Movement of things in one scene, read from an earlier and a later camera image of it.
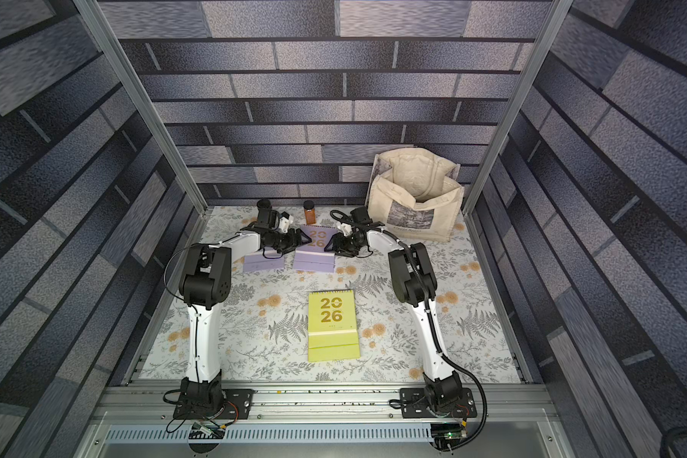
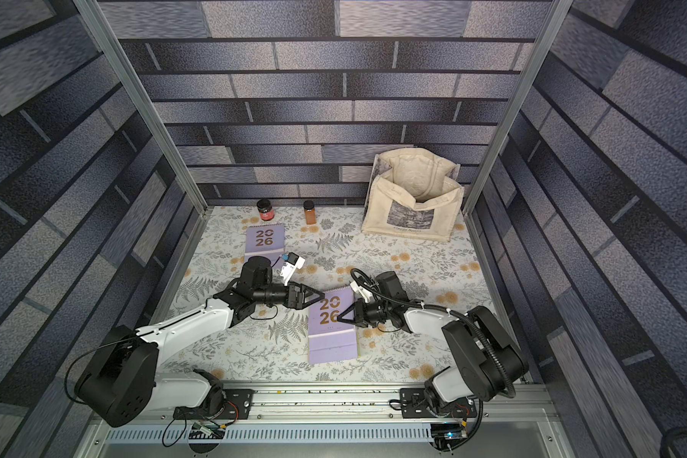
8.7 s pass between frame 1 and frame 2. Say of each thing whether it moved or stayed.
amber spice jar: stayed
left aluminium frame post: stayed
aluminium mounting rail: stayed
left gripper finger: moved
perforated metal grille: stayed
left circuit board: stayed
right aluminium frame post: stayed
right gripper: moved
